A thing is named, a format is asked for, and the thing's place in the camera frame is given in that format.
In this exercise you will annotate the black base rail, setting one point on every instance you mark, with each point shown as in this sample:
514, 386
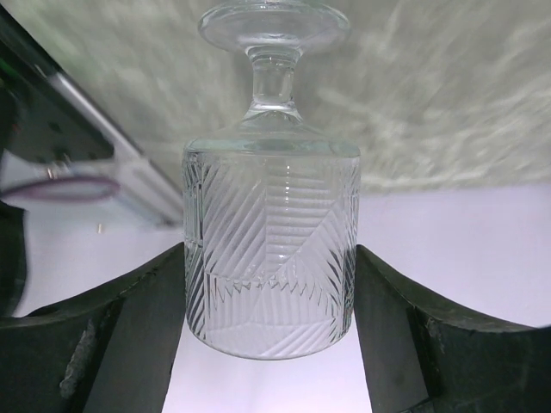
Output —
38, 124

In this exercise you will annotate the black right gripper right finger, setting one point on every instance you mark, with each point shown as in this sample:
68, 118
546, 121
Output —
422, 352

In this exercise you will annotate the wine glass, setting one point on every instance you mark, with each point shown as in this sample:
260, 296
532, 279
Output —
271, 204

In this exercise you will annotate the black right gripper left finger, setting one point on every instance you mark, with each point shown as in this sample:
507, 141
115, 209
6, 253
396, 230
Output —
110, 349

